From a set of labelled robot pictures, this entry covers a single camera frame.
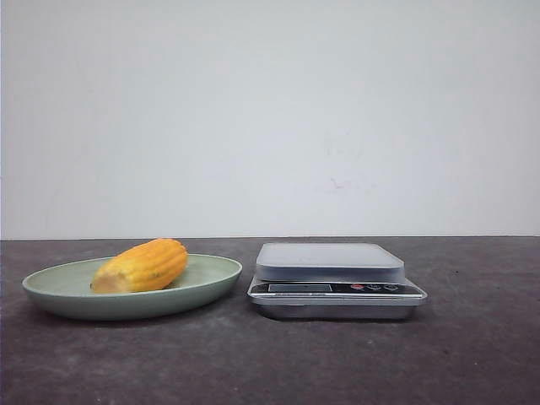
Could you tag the yellow corn cob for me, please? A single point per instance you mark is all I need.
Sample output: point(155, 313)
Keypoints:
point(150, 266)

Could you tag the silver digital kitchen scale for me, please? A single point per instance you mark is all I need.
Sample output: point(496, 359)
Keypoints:
point(345, 280)

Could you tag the green plate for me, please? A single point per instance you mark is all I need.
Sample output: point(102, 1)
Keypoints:
point(64, 290)

